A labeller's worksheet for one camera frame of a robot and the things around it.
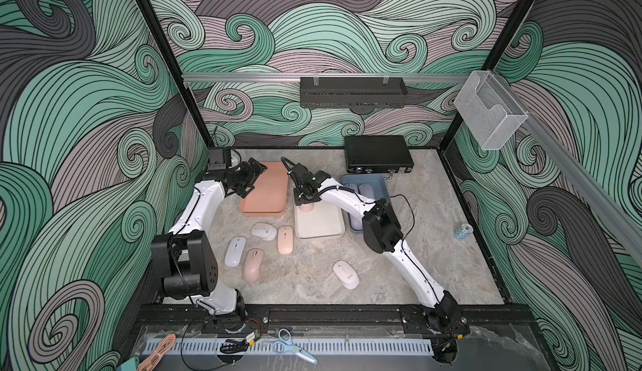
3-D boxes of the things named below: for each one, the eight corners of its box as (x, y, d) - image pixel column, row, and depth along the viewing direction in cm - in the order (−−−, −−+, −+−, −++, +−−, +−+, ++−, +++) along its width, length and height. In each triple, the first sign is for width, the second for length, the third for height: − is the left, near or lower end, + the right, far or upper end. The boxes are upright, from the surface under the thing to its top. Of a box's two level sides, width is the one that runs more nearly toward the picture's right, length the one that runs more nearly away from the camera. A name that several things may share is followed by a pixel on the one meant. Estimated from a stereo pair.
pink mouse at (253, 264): (242, 282, 82) (240, 280, 80) (248, 252, 89) (246, 249, 87) (260, 282, 82) (259, 280, 80) (264, 252, 89) (263, 249, 87)
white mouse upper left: (250, 233, 94) (249, 230, 92) (258, 222, 97) (257, 218, 95) (271, 243, 91) (270, 240, 89) (279, 231, 94) (278, 227, 92)
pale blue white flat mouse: (224, 267, 85) (222, 265, 84) (231, 239, 92) (229, 236, 90) (240, 267, 85) (239, 265, 84) (246, 239, 92) (244, 236, 90)
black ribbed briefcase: (347, 177, 112) (348, 168, 107) (343, 142, 127) (344, 134, 122) (412, 177, 112) (416, 168, 107) (401, 142, 127) (404, 134, 122)
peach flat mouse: (276, 253, 89) (275, 251, 87) (278, 228, 95) (278, 226, 93) (292, 253, 89) (292, 251, 87) (294, 228, 95) (293, 226, 93)
